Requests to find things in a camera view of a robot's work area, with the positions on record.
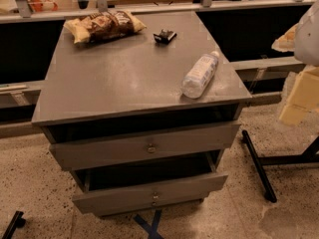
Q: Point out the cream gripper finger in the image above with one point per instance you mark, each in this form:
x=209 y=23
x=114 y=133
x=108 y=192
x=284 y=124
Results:
x=285 y=43
x=303 y=98

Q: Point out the grey drawer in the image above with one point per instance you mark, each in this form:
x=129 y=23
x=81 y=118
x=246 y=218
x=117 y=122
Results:
x=104 y=151
x=148 y=184

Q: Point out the black stand foot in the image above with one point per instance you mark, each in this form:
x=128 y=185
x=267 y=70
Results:
x=17 y=221

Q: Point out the black metal stand base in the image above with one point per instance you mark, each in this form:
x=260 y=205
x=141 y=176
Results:
x=309 y=155

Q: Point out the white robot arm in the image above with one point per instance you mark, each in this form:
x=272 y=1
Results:
x=303 y=40

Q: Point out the black rxbar chocolate bar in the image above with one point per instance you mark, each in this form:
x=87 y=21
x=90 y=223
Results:
x=165 y=36

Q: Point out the grey wooden drawer cabinet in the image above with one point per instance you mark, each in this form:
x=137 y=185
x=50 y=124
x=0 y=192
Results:
x=132 y=85

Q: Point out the clear plastic water bottle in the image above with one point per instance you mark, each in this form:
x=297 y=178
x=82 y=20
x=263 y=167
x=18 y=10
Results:
x=199 y=76

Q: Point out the yellow brown chip bag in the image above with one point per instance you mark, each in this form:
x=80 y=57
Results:
x=104 y=26

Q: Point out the upper grey drawer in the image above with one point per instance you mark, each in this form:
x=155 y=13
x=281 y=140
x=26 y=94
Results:
x=104 y=151

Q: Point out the lower grey drawer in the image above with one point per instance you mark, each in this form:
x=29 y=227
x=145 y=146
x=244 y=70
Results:
x=148 y=184

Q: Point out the grey metal railing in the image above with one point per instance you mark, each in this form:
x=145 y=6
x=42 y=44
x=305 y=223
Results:
x=149 y=7

